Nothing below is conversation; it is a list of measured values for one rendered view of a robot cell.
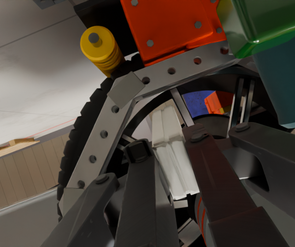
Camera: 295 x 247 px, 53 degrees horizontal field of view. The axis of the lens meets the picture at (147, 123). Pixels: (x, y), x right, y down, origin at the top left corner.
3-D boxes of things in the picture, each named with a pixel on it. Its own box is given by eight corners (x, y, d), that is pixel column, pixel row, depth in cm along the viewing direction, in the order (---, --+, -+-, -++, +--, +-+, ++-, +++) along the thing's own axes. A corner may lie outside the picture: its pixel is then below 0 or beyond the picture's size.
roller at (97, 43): (105, 67, 76) (113, 88, 76) (69, 27, 47) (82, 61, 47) (126, 59, 76) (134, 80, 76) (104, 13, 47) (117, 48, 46)
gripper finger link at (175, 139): (166, 140, 13) (182, 134, 13) (162, 108, 20) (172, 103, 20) (189, 196, 14) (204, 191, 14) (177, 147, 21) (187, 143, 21)
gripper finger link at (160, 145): (189, 196, 14) (174, 202, 14) (177, 147, 21) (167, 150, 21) (166, 140, 13) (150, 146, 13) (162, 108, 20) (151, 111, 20)
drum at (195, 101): (176, 82, 509) (196, 134, 505) (176, 77, 448) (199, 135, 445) (210, 69, 504) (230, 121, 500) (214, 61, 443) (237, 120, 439)
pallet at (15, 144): (-14, 156, 541) (-12, 161, 541) (-44, 161, 467) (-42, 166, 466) (39, 135, 532) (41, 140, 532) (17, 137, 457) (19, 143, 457)
